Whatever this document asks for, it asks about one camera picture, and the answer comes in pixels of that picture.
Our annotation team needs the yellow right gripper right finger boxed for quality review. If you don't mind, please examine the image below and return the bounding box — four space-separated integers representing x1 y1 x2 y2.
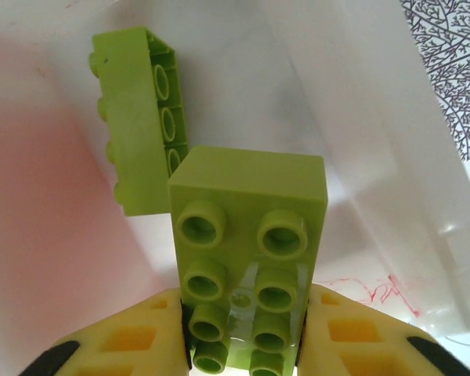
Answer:
295 281 470 376

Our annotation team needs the white plastic bin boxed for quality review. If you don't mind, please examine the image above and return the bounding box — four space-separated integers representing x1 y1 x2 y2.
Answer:
0 0 470 376

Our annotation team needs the green lego brick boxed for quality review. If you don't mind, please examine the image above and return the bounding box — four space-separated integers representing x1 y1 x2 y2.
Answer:
167 145 330 376
88 25 191 217

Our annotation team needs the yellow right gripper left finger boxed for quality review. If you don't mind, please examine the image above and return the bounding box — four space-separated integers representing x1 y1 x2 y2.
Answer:
19 287 193 376

